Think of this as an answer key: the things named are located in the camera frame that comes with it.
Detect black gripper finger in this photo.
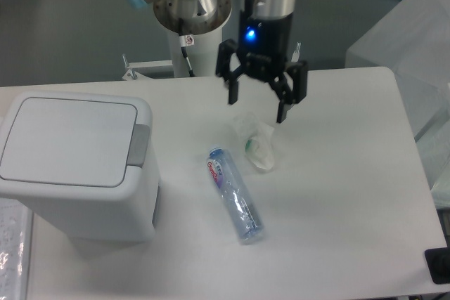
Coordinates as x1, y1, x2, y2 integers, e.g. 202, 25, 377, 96
276, 60, 309, 124
215, 39, 242, 105

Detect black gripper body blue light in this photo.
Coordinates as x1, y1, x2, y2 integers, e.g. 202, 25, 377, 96
237, 11, 293, 83

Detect grey trash can push button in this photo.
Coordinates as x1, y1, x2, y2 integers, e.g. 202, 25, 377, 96
127, 124, 150, 167

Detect white trash can lid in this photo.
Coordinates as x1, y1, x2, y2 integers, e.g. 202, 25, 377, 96
1, 96, 138, 188

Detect white trash can body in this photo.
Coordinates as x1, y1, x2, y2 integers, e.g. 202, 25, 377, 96
1, 91, 160, 242

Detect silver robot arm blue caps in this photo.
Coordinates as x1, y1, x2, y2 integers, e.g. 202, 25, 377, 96
128, 0, 308, 122

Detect silver levelling bolt right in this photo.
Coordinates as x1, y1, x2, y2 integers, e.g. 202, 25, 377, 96
290, 41, 302, 63

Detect crumpled white plastic wrapper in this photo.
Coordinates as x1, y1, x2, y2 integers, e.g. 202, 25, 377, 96
232, 112, 275, 172

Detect translucent plastic storage box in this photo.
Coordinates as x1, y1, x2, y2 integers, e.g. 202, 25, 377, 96
345, 0, 449, 209

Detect clear plastic water bottle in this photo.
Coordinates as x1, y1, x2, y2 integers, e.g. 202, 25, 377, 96
206, 147, 264, 244

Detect black device at table edge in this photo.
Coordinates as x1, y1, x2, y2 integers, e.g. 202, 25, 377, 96
425, 247, 449, 285

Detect paper sheet in sleeve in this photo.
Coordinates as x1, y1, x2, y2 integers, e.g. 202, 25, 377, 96
1, 198, 33, 299

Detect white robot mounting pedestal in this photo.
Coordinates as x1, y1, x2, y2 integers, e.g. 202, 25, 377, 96
166, 26, 223, 78

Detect black cable on pedestal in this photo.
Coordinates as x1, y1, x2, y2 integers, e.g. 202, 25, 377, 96
177, 18, 195, 78

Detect white pedestal base bracket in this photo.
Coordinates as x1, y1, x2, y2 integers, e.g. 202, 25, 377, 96
122, 54, 174, 81

